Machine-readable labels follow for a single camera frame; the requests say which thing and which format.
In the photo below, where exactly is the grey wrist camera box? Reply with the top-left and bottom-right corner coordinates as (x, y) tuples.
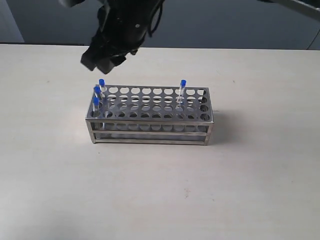
(58, 0), (85, 8)

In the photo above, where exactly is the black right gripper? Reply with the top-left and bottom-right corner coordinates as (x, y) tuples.
(80, 0), (164, 75)

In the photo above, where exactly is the stainless steel test tube rack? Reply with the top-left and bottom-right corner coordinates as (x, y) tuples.
(85, 85), (214, 146)

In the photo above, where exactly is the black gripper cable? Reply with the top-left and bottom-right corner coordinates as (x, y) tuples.
(147, 2), (166, 38)

